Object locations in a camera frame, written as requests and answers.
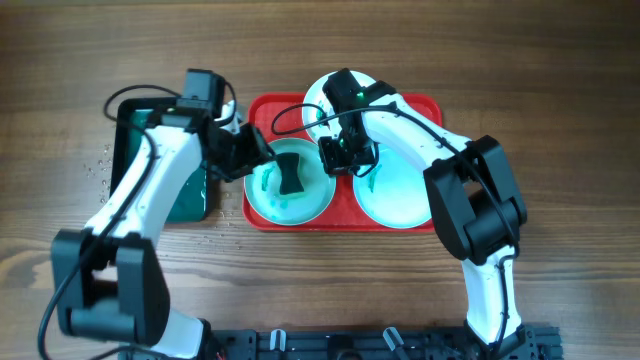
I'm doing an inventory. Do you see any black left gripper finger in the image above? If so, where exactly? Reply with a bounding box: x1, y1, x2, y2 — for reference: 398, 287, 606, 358
234, 144, 270, 178
249, 125, 276, 163

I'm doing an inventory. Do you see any white plate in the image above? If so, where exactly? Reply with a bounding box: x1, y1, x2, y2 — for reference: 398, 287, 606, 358
244, 138, 336, 226
353, 145, 432, 229
301, 70, 381, 146

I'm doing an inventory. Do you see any green scouring sponge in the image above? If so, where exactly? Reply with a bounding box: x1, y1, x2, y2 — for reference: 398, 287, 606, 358
276, 152, 304, 195

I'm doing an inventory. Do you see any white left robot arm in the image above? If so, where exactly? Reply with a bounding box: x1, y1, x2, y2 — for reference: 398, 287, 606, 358
37, 105, 275, 359

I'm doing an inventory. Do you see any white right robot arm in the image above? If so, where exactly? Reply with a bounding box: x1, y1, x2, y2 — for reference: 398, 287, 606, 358
315, 68, 527, 351

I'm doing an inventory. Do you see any red plastic tray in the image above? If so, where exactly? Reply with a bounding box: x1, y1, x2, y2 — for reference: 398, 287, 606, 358
242, 93, 443, 233

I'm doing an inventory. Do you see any black water tray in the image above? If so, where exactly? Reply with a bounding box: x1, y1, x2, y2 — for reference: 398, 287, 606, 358
110, 97, 208, 223

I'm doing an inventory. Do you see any white plate top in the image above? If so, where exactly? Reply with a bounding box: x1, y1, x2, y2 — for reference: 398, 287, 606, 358
301, 70, 381, 146

